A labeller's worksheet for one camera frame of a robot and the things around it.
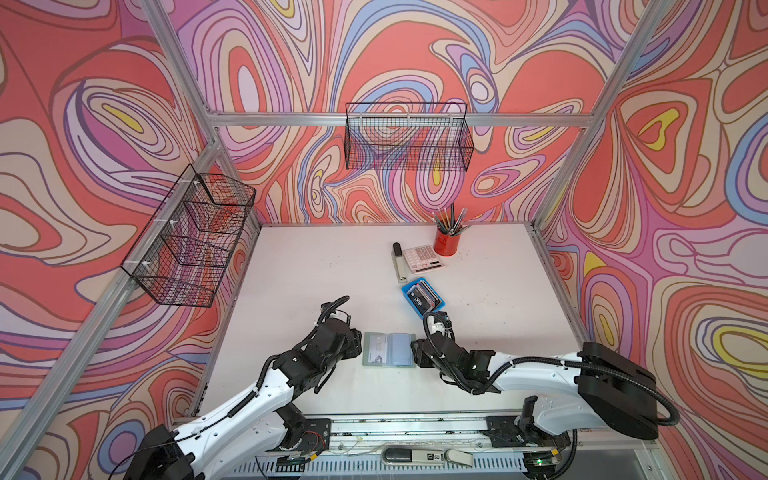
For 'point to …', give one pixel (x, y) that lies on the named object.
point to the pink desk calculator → (422, 259)
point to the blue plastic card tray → (408, 286)
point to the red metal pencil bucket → (446, 245)
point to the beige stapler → (400, 263)
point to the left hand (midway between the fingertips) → (361, 334)
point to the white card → (377, 349)
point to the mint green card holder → (389, 350)
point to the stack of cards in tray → (422, 297)
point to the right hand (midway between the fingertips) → (420, 352)
